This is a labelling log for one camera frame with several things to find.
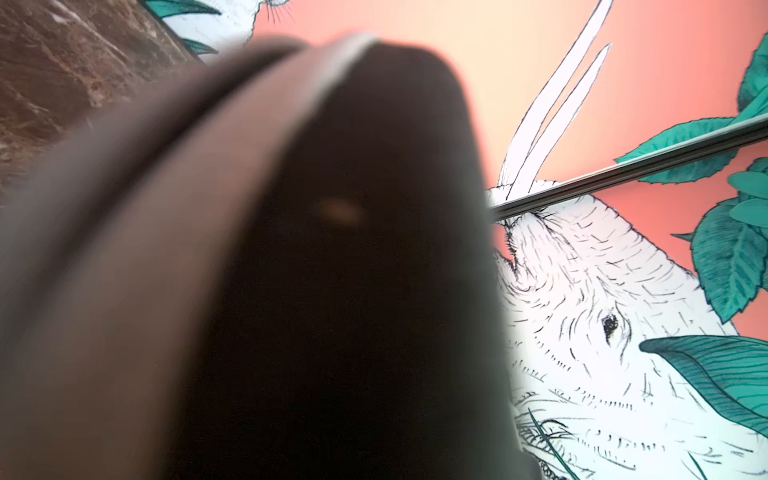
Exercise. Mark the black frame post right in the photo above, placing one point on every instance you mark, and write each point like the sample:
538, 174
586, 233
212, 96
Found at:
732, 137

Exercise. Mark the black zippered umbrella case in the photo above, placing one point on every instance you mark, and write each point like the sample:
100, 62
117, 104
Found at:
277, 267

